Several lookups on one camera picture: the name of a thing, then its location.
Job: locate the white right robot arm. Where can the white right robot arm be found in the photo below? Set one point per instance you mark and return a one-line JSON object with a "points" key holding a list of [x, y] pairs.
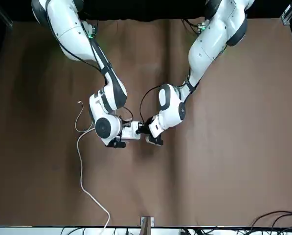
{"points": [[70, 31]]}

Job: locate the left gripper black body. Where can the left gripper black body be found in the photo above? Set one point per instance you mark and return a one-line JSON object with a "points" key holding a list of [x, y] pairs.
{"points": [[148, 122]]}

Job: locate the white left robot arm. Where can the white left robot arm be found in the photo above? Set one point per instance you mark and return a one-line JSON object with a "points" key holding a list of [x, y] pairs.
{"points": [[209, 36]]}

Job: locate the aluminium frame profile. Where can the aluminium frame profile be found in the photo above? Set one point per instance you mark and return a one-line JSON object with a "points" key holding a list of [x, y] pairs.
{"points": [[288, 13]]}

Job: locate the aluminium camera post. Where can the aluminium camera post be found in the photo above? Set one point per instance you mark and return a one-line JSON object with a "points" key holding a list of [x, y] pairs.
{"points": [[147, 226]]}

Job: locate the white power strip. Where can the white power strip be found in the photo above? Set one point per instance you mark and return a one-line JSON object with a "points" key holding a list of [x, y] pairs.
{"points": [[131, 135]]}

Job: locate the black backdrop curtain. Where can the black backdrop curtain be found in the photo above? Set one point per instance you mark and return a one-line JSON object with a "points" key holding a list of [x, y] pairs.
{"points": [[148, 9]]}

